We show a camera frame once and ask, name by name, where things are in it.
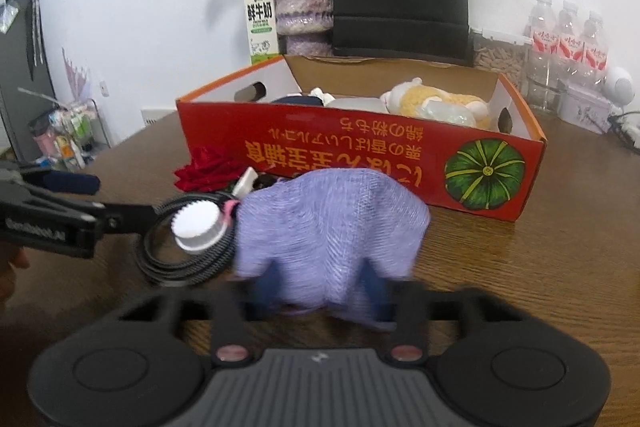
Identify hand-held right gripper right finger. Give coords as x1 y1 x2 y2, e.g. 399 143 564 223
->
362 259 521 365

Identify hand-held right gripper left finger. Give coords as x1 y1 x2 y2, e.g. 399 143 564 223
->
117 264 283 370

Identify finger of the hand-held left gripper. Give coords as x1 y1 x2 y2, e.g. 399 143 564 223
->
15 186 173 235
0 159 101 196

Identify white ribbed bottle cap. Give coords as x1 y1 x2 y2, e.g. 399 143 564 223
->
171 201 228 254

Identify black braided cable coil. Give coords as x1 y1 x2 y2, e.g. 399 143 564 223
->
137 193 238 286

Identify purple knitted cloth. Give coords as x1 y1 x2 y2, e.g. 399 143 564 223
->
232 170 432 333

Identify red artificial rose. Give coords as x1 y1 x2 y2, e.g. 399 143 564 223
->
172 146 247 194

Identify red cardboard box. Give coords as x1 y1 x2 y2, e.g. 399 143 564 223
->
175 53 547 224

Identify translucent plastic container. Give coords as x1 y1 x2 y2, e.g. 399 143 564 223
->
325 97 388 112

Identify bubble wrap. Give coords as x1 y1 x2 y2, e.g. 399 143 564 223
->
420 99 476 126

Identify dark blue pouch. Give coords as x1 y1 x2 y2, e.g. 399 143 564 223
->
272 93 326 106

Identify white yellow plush sheep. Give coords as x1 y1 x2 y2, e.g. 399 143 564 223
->
380 78 493 130

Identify brown wooden desktop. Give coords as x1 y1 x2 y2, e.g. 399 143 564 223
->
0 104 640 427

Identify person's left hand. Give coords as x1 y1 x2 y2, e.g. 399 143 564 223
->
0 242 31 308

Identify small white object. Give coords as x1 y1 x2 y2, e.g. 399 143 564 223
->
232 167 258 198

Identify dark cabinet with yellow stripe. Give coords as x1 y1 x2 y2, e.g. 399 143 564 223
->
0 0 56 162

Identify green white milk carton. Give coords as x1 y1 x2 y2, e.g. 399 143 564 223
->
243 0 280 66

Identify clear glass cup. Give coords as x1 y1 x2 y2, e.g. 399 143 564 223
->
525 67 566 110

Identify clear container of nuts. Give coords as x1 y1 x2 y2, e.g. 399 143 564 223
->
470 28 533 82

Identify purple marbled vase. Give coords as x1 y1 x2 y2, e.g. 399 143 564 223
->
273 0 334 56

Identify white tin box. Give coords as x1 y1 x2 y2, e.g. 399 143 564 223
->
556 79 612 135

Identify red label water bottle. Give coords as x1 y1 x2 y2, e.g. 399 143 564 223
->
580 11 610 78
522 0 561 72
555 1 583 72

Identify white round speaker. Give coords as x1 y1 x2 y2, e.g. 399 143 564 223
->
602 66 638 108

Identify wire cart with bottles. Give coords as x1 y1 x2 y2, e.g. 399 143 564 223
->
27 99 111 172

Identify white wall panel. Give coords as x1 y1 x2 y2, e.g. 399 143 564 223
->
141 108 181 128

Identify purple wall decal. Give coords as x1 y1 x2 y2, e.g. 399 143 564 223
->
61 48 93 102

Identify black power cables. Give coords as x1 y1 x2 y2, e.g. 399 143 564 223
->
607 109 640 152

